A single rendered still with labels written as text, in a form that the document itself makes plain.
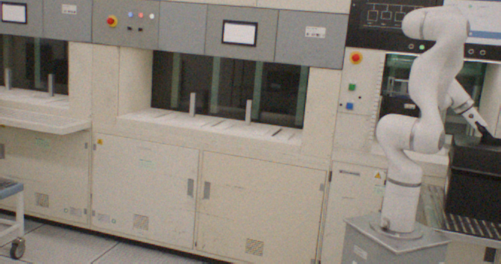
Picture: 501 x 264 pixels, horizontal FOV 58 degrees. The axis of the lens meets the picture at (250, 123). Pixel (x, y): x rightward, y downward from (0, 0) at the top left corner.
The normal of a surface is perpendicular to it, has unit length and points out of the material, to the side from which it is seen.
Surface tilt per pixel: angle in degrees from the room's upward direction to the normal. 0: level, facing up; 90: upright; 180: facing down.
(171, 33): 90
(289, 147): 90
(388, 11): 90
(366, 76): 90
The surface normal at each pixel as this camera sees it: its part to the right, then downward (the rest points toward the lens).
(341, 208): -0.29, 0.17
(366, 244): -0.88, 0.02
